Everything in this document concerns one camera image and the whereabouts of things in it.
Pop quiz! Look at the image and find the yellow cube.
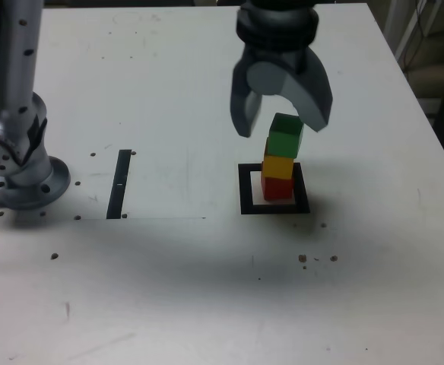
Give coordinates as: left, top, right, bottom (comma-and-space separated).
262, 154, 295, 180

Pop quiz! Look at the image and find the black tape square outline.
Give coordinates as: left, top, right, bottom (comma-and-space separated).
237, 162, 311, 216

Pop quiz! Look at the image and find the green cube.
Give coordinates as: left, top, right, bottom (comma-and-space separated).
266, 113, 305, 160

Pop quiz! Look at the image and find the red cube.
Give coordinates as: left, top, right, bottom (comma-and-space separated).
260, 161, 295, 202

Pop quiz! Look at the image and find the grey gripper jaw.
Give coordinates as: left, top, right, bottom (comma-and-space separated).
229, 44, 264, 138
246, 47, 335, 134

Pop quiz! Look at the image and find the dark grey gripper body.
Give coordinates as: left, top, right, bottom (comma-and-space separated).
243, 43, 309, 74

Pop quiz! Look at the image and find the black tape strip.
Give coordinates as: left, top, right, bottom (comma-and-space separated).
106, 149, 132, 221

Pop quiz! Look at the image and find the white background frame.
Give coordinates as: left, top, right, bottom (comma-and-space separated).
383, 0, 444, 71

